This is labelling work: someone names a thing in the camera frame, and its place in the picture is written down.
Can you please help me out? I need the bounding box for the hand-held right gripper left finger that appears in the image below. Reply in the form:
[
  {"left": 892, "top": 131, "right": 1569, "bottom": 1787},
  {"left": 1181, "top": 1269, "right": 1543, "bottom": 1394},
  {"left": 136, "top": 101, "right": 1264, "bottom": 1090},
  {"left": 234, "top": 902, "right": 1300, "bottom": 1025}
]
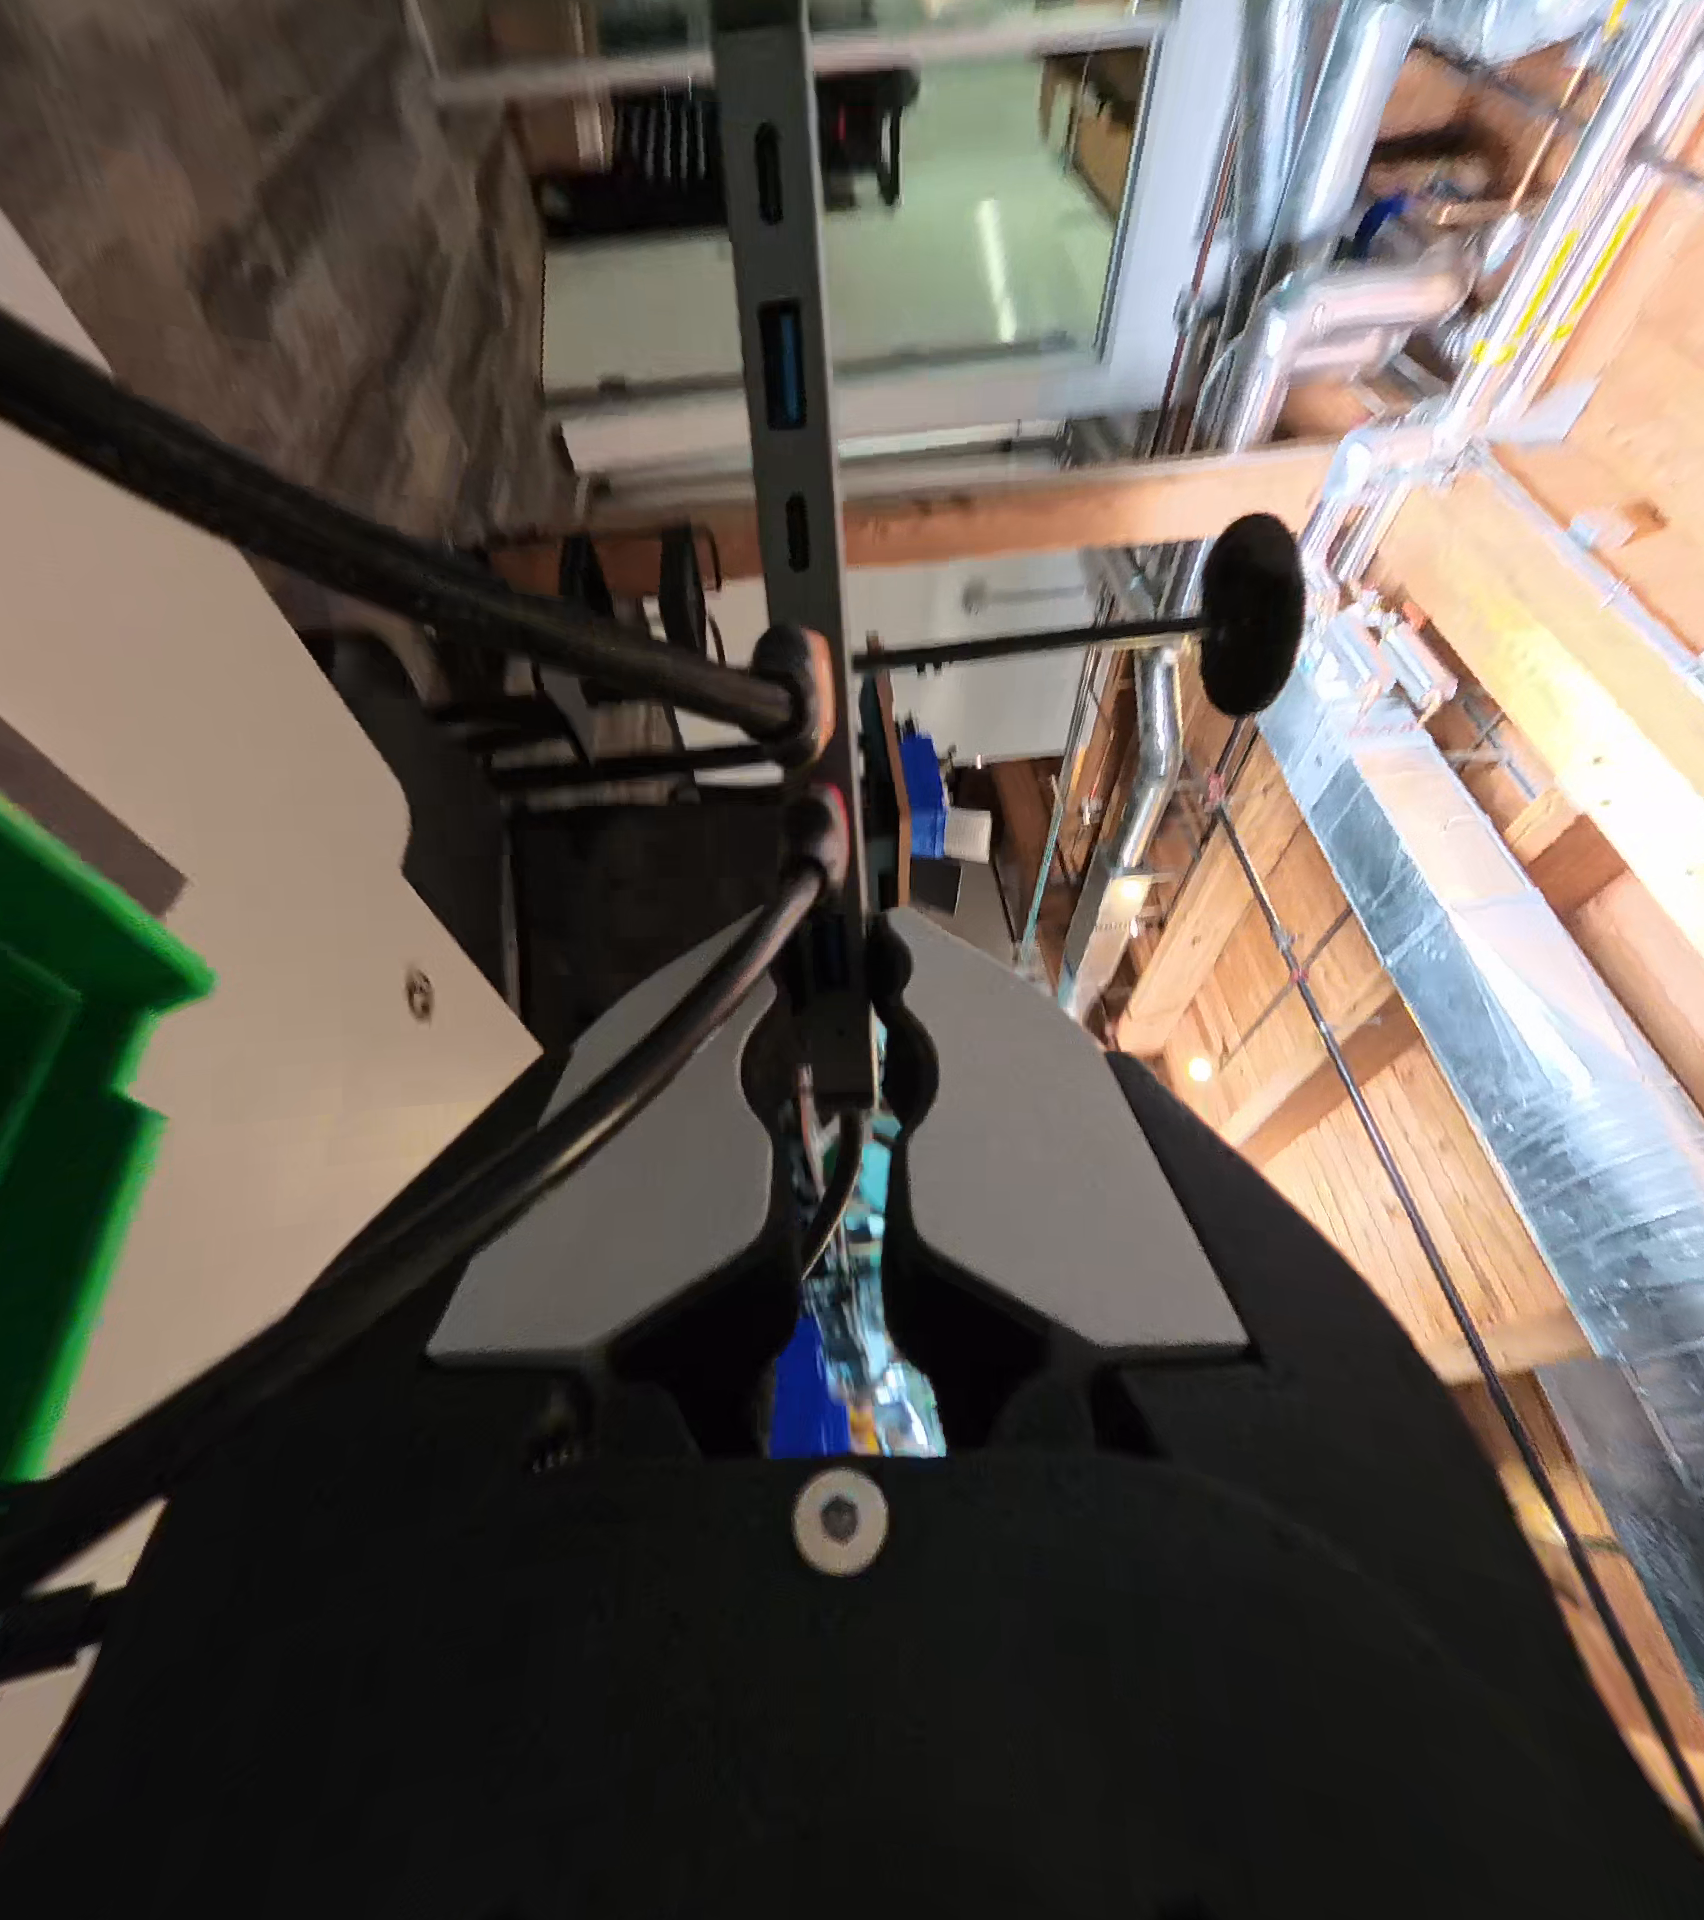
[{"left": 425, "top": 905, "right": 810, "bottom": 1458}]

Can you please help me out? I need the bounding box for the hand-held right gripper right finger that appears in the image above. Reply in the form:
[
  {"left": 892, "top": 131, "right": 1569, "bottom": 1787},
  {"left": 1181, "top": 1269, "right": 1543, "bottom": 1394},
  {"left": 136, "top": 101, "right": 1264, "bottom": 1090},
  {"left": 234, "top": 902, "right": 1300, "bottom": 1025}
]
[{"left": 870, "top": 906, "right": 1252, "bottom": 1458}]

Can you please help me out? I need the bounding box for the red plug usb cable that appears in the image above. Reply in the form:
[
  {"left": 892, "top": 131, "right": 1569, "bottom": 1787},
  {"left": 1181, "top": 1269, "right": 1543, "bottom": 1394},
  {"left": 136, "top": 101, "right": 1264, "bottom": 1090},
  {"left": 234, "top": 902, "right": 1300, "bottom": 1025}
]
[{"left": 0, "top": 787, "right": 857, "bottom": 1661}]

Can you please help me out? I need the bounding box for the black hub cable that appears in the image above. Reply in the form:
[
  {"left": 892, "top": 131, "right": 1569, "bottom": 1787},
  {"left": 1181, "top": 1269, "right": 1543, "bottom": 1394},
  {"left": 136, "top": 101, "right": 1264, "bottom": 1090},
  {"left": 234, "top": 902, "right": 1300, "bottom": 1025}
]
[{"left": 791, "top": 1103, "right": 871, "bottom": 1284}]

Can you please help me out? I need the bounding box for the grey usb hub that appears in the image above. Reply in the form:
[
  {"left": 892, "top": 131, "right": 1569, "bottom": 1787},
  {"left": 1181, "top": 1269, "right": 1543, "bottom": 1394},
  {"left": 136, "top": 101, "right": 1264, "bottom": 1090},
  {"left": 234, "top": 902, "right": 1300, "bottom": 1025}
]
[{"left": 708, "top": 0, "right": 887, "bottom": 1113}]

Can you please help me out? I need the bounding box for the orange plug usb cable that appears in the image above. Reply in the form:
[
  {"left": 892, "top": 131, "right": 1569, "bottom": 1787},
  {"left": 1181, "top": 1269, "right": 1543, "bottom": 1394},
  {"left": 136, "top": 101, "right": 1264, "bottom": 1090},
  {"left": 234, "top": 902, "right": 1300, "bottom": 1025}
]
[{"left": 0, "top": 247, "right": 841, "bottom": 760}]

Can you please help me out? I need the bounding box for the black disc on rod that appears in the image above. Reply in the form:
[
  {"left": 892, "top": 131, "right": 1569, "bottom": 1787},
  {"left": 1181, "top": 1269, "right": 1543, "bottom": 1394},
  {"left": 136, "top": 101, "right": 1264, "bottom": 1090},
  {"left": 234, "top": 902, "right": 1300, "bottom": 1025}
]
[{"left": 851, "top": 515, "right": 1308, "bottom": 718}]

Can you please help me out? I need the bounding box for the silver foil duct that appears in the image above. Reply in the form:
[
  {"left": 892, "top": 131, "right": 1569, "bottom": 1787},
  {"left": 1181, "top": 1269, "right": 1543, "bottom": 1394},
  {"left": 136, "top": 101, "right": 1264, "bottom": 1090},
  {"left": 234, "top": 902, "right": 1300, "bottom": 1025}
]
[{"left": 1254, "top": 705, "right": 1704, "bottom": 1764}]

